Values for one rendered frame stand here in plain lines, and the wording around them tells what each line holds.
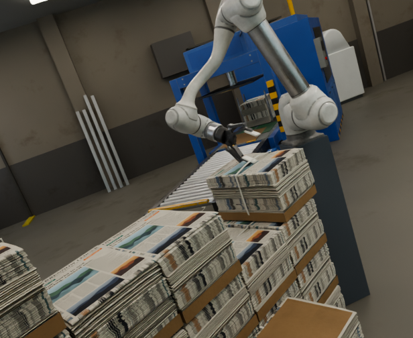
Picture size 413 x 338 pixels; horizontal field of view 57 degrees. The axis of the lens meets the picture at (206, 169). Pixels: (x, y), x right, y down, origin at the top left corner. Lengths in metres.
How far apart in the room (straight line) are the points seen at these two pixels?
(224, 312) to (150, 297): 0.32
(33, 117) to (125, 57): 2.11
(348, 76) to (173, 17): 3.69
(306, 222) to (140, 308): 0.89
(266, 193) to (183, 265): 0.57
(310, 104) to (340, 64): 6.48
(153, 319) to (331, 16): 8.55
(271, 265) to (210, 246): 0.35
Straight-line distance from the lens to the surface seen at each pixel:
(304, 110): 1.84
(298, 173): 1.69
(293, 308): 1.53
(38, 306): 0.98
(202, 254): 1.22
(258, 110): 4.15
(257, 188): 1.60
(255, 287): 1.46
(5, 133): 8.13
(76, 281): 1.24
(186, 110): 1.70
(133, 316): 1.11
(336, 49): 8.31
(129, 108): 7.83
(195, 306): 1.23
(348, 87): 8.37
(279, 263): 1.57
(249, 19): 1.75
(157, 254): 1.15
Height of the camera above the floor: 1.51
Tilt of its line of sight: 14 degrees down
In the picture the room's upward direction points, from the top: 20 degrees counter-clockwise
